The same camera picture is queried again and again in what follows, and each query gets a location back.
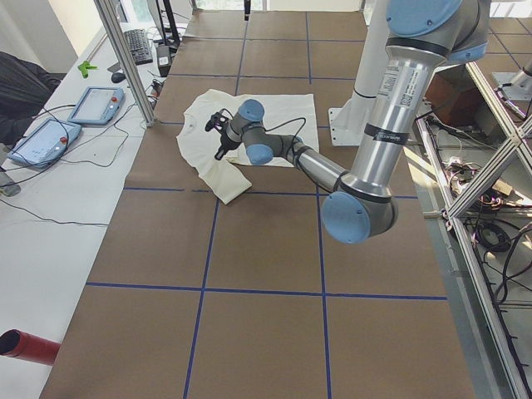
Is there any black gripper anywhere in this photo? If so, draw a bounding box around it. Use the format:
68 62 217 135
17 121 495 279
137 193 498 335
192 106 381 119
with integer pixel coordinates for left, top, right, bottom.
244 0 251 21
214 135 239 160

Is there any cream long-sleeve cat shirt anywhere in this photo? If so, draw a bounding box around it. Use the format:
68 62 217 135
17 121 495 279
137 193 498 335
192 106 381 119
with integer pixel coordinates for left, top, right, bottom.
176 89 319 204

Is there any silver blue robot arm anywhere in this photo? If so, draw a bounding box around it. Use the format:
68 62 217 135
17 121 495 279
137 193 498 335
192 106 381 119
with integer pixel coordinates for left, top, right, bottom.
205 1 490 244

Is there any black power adapter brick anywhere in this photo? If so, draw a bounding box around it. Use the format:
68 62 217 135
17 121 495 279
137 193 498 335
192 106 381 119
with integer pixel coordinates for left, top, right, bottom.
156 44 172 77

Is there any black computer keyboard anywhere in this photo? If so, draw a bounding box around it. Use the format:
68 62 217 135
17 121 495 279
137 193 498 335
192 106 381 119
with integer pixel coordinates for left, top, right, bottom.
123 29 153 65

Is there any black computer mouse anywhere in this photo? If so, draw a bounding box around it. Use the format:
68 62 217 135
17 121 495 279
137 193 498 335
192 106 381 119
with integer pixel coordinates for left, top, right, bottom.
111 71 126 84

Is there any blue teach pendant far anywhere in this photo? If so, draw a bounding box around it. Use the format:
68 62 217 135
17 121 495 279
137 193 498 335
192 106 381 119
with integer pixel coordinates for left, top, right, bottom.
67 86 125 126

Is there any blue teach pendant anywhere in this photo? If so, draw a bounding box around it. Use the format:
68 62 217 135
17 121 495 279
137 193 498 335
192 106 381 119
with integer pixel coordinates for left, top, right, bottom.
7 118 81 169
67 86 125 126

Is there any green plastic clamp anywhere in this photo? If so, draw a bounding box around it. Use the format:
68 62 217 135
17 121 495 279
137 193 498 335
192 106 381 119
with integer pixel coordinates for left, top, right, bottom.
77 60 97 79

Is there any blue teach pendant near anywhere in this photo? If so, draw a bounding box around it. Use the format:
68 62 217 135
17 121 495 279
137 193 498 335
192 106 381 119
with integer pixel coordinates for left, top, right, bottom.
7 118 81 169

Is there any black cloth bag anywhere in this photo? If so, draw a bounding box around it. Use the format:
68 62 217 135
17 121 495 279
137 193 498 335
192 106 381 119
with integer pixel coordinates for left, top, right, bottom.
1 52 62 146

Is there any red cardboard tube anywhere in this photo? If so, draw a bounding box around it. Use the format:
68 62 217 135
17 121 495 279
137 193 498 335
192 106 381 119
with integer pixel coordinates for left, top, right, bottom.
1 329 61 366

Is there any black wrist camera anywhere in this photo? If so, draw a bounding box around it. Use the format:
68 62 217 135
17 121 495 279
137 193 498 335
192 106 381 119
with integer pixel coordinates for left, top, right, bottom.
204 111 230 133

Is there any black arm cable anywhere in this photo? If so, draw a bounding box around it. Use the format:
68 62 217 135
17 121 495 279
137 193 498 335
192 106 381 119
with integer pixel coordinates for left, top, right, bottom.
219 108 308 155

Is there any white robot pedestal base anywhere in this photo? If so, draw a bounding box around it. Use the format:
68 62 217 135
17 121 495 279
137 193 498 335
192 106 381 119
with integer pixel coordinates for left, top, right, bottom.
328 0 389 146

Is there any grey aluminium frame post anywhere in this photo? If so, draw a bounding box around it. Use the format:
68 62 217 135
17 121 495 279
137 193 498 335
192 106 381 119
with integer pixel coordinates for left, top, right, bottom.
94 0 155 127

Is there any aluminium truss frame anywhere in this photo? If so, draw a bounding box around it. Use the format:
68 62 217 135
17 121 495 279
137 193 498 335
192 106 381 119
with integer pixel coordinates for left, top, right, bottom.
414 63 531 398

